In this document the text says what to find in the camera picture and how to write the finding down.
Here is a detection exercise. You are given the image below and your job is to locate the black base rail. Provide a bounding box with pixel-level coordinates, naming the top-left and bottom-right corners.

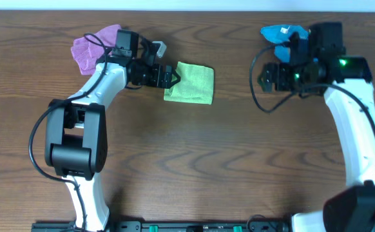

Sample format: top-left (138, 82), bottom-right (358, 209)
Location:
top-left (31, 220), bottom-right (291, 232)

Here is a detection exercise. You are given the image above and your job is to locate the black cable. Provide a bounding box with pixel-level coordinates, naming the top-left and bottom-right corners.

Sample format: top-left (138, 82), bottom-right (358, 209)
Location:
top-left (28, 33), bottom-right (111, 231)
top-left (249, 44), bottom-right (375, 232)

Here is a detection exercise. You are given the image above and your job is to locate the purple folded cloth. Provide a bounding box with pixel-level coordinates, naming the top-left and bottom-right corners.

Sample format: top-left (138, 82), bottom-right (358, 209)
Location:
top-left (71, 24), bottom-right (121, 75)

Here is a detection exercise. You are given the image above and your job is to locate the large green microfiber cloth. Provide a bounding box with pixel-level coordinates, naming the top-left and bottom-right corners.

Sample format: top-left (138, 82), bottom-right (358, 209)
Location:
top-left (164, 62), bottom-right (215, 104)

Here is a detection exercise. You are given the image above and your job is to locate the blue crumpled cloth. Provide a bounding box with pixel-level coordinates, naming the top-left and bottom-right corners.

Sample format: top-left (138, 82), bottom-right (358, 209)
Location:
top-left (260, 24), bottom-right (309, 63)

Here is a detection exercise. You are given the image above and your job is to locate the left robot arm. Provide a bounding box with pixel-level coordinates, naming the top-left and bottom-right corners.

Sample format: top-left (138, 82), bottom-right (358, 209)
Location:
top-left (44, 30), bottom-right (180, 231)

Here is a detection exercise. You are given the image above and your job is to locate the right black cable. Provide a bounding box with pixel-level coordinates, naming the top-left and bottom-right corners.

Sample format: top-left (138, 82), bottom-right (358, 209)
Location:
top-left (249, 44), bottom-right (375, 232)

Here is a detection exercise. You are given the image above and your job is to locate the left black cable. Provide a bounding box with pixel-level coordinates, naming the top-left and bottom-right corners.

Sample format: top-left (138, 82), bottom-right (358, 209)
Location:
top-left (28, 33), bottom-right (111, 231)

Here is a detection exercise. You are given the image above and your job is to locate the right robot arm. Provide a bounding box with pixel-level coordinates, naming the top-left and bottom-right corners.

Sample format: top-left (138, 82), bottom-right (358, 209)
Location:
top-left (249, 22), bottom-right (375, 231)

